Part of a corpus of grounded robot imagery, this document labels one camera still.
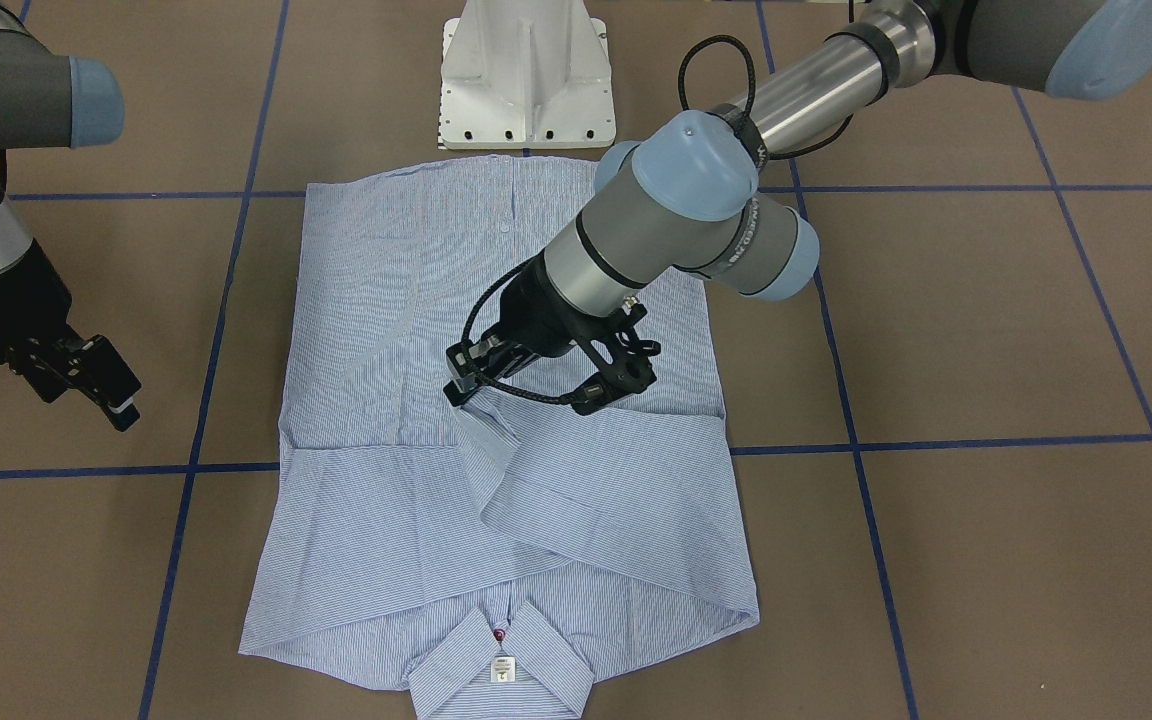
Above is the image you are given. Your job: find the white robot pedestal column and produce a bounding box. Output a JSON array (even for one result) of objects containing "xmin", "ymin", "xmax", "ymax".
[{"xmin": 438, "ymin": 1, "xmax": 617, "ymax": 151}]

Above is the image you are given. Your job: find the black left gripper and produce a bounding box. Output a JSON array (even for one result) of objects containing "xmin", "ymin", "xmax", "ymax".
[{"xmin": 444, "ymin": 255, "xmax": 579, "ymax": 407}]

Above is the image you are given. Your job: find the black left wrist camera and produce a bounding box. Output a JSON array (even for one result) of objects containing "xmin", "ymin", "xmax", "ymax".
[{"xmin": 568, "ymin": 297, "xmax": 662, "ymax": 416}]

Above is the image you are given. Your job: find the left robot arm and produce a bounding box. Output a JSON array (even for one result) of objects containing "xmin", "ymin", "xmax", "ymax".
[{"xmin": 444, "ymin": 1, "xmax": 1152, "ymax": 415}]

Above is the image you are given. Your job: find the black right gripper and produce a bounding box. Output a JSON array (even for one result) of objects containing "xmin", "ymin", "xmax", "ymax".
[{"xmin": 0, "ymin": 241, "xmax": 142, "ymax": 432}]

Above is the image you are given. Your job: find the black braided cable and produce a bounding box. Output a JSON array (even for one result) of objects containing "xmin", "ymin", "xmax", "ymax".
[{"xmin": 460, "ymin": 35, "xmax": 857, "ymax": 406}]

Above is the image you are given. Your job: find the blue striped button shirt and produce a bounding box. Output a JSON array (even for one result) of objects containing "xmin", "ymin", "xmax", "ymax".
[{"xmin": 238, "ymin": 156, "xmax": 760, "ymax": 719}]

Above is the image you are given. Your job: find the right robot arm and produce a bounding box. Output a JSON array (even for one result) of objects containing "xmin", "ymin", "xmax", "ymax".
[{"xmin": 0, "ymin": 3, "xmax": 141, "ymax": 432}]

